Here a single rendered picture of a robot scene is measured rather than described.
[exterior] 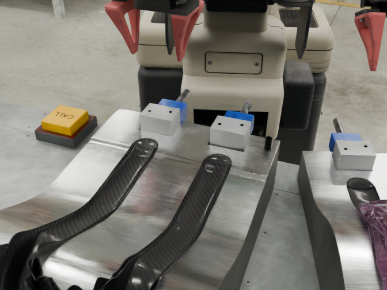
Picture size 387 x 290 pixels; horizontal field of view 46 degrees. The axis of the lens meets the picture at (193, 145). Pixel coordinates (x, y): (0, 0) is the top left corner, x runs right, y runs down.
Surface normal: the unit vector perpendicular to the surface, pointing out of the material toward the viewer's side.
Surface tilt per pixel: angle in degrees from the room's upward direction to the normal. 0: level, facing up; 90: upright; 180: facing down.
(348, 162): 90
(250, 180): 1
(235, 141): 90
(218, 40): 31
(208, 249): 24
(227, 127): 0
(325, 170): 0
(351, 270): 14
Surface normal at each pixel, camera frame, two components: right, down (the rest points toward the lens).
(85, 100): 0.00, -0.81
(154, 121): -0.34, 0.55
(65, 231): 0.19, -0.97
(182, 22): -0.32, 0.79
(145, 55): -0.08, 0.59
